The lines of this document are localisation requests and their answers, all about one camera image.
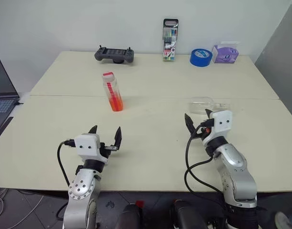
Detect black flat strip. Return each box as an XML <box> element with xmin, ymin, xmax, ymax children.
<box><xmin>0</xmin><ymin>116</ymin><xmax>15</xmax><ymax>142</ymax></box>

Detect bottle with orange liquid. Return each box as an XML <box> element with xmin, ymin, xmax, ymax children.
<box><xmin>102</xmin><ymin>71</ymin><xmax>125</xmax><ymax>112</ymax></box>

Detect dark rounded shape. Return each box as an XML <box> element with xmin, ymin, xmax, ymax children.
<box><xmin>118</xmin><ymin>204</ymin><xmax>142</xmax><ymax>229</ymax></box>
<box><xmin>169</xmin><ymin>199</ymin><xmax>209</xmax><ymax>229</ymax></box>

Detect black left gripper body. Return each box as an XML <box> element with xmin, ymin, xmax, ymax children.
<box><xmin>99</xmin><ymin>142</ymin><xmax>119</xmax><ymax>159</ymax></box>

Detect purple tissue box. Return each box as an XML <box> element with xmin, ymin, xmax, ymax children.
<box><xmin>211</xmin><ymin>41</ymin><xmax>240</xmax><ymax>64</ymax></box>

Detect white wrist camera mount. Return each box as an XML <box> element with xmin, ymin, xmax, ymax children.
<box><xmin>208</xmin><ymin>110</ymin><xmax>233</xmax><ymax>144</ymax></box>
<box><xmin>75</xmin><ymin>133</ymin><xmax>109</xmax><ymax>166</ymax></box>

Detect gray handheld controller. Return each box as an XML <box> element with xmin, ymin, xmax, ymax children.
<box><xmin>94</xmin><ymin>45</ymin><xmax>135</xmax><ymax>64</ymax></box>

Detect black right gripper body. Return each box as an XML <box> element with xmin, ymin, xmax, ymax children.
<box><xmin>194</xmin><ymin>118</ymin><xmax>216</xmax><ymax>142</ymax></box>

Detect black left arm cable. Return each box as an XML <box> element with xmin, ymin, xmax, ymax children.
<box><xmin>57</xmin><ymin>138</ymin><xmax>76</xmax><ymax>187</ymax></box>

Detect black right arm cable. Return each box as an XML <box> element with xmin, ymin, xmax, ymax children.
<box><xmin>184</xmin><ymin>128</ymin><xmax>230</xmax><ymax>199</ymax></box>

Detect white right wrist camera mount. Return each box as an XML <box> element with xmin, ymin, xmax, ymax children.
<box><xmin>208</xmin><ymin>110</ymin><xmax>233</xmax><ymax>144</ymax></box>

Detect clear plastic cup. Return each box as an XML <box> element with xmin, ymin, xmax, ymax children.
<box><xmin>188</xmin><ymin>95</ymin><xmax>232</xmax><ymax>115</ymax></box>

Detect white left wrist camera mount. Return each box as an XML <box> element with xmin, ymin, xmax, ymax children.
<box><xmin>75</xmin><ymin>133</ymin><xmax>109</xmax><ymax>166</ymax></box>

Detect blue tape roll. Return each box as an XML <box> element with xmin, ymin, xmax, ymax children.
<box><xmin>189</xmin><ymin>48</ymin><xmax>213</xmax><ymax>68</ymax></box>

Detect white shoe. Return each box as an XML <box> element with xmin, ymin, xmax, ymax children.
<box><xmin>275</xmin><ymin>211</ymin><xmax>292</xmax><ymax>229</ymax></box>

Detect marker pen pack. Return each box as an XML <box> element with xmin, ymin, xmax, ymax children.
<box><xmin>162</xmin><ymin>18</ymin><xmax>180</xmax><ymax>62</ymax></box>

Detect gray laptop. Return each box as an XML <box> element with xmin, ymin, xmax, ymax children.
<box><xmin>0</xmin><ymin>56</ymin><xmax>20</xmax><ymax>132</ymax></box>

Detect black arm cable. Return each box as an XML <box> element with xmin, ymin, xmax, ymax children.
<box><xmin>57</xmin><ymin>138</ymin><xmax>76</xmax><ymax>187</ymax></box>
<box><xmin>184</xmin><ymin>128</ymin><xmax>230</xmax><ymax>199</ymax></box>

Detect gray partition panel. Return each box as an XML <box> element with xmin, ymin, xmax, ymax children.
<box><xmin>253</xmin><ymin>0</ymin><xmax>292</xmax><ymax>125</ymax></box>

